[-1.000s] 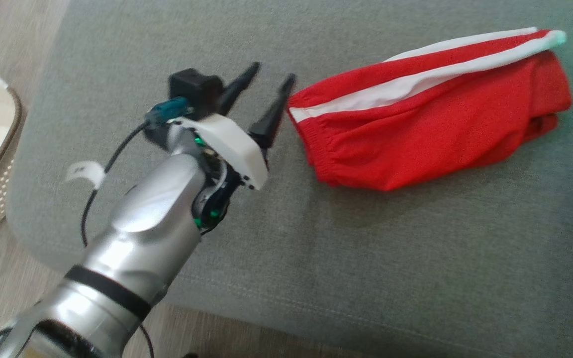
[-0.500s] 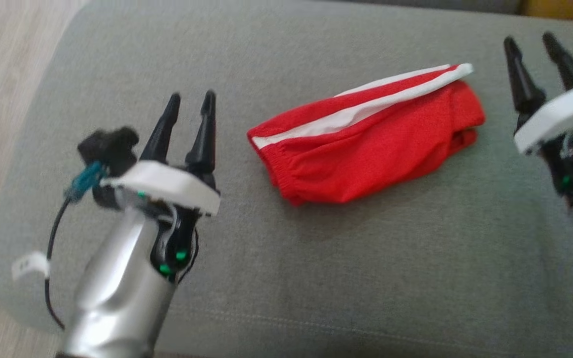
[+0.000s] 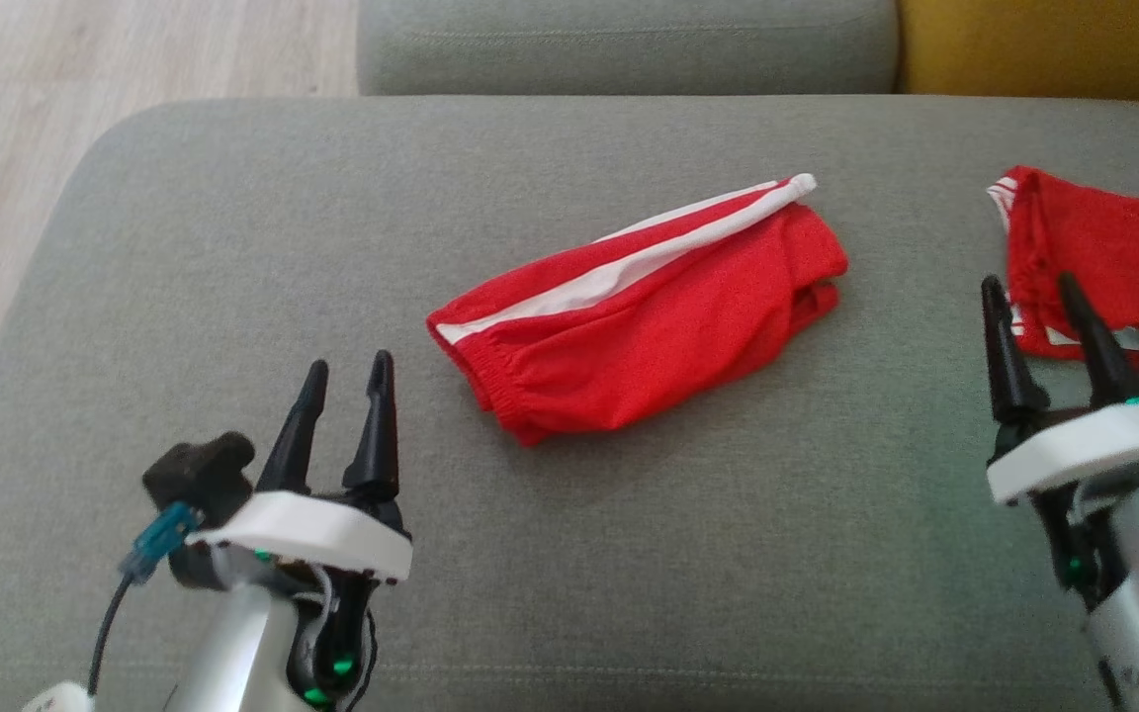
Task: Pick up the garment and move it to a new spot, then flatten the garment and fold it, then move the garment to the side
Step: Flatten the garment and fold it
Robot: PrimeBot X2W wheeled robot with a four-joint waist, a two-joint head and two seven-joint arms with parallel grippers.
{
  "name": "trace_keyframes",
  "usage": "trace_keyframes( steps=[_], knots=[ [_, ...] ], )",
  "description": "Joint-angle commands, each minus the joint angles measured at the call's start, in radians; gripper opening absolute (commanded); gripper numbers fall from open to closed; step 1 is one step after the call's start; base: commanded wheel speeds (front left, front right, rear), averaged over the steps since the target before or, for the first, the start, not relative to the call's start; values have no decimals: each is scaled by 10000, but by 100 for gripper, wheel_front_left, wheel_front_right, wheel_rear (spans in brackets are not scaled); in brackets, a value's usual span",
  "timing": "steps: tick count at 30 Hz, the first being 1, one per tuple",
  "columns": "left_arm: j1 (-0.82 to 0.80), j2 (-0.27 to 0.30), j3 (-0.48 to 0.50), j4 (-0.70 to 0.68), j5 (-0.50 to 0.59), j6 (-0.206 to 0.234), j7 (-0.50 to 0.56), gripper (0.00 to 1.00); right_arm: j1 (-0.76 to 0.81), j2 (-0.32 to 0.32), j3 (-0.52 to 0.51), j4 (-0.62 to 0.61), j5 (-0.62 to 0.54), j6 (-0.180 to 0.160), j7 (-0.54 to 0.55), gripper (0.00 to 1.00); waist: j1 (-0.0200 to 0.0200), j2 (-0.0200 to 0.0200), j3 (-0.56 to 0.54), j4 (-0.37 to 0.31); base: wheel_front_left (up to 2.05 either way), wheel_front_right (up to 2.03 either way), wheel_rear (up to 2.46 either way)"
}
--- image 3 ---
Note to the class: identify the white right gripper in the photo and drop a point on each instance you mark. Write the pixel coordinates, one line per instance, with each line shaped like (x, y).
(1074, 450)

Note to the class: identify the yellow sofa back cushion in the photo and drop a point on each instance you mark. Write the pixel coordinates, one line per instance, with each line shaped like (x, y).
(1054, 44)

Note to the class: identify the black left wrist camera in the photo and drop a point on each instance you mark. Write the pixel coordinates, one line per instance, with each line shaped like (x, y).
(199, 475)

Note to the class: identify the red jersey with white sleeves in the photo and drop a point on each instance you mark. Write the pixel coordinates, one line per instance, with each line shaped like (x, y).
(1103, 257)

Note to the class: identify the large grey sofa seat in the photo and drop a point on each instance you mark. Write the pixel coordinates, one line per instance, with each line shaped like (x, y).
(579, 574)

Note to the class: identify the red shorts with white stripes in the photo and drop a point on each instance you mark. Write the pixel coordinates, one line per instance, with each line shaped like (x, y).
(649, 326)

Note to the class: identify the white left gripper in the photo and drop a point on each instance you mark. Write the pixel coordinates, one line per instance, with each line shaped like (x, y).
(312, 529)

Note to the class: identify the grey sofa seat cushion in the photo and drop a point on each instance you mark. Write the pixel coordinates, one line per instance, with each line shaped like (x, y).
(629, 49)

